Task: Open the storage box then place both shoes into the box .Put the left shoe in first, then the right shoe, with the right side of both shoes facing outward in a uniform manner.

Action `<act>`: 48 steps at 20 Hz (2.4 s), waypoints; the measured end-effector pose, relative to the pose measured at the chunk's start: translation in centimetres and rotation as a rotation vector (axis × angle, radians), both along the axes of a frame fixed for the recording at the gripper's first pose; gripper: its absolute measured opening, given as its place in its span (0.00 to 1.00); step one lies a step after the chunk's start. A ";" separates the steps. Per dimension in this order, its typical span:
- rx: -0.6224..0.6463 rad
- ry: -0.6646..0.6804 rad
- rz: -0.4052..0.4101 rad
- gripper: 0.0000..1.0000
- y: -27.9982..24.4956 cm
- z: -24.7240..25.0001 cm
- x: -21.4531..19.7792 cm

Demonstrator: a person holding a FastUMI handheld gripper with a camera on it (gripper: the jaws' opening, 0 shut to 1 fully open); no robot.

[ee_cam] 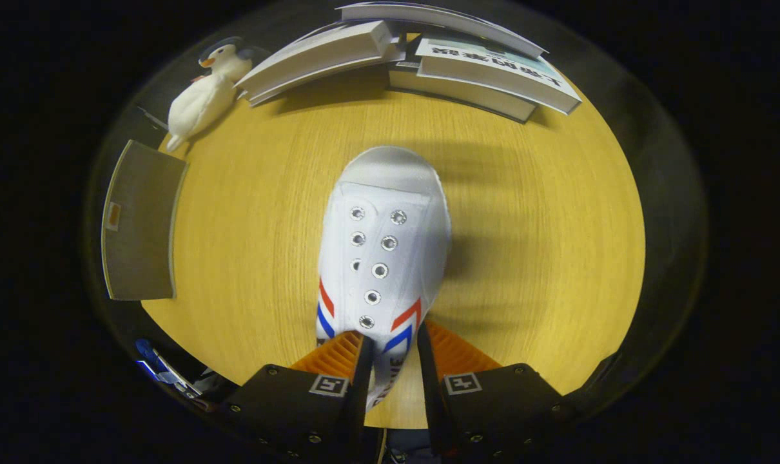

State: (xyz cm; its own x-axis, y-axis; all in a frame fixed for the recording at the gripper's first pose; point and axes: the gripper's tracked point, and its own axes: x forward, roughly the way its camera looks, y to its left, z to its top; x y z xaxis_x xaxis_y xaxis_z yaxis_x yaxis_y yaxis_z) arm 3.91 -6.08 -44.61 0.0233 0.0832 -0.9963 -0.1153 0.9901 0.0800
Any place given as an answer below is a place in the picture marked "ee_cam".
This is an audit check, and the blue cover book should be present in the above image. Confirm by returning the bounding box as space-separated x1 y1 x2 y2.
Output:
335 1 549 60

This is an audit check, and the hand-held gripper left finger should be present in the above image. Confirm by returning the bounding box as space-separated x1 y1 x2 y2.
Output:
219 330 376 461

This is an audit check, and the blue screen with white frame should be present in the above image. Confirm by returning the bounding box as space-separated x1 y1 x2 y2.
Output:
137 358 200 400

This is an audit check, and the white canvas shoe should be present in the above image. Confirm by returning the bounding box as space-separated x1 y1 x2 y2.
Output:
315 146 453 413

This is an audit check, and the beige fabric storage box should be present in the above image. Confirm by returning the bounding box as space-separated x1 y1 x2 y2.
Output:
100 139 190 302

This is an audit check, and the white plush toy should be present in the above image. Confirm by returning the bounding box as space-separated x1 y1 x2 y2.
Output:
166 70 236 152

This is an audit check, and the white book with portrait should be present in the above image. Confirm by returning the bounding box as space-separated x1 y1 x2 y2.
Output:
235 19 407 107

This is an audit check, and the penguin plush toy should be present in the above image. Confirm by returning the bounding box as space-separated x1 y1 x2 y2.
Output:
198 36 257 83

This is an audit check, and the blue cloth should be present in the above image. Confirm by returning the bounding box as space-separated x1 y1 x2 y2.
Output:
135 338 165 365

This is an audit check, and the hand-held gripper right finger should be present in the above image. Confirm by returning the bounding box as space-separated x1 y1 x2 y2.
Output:
416 320 581 459

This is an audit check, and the teal cover book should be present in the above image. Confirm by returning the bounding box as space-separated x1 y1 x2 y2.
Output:
416 35 583 115

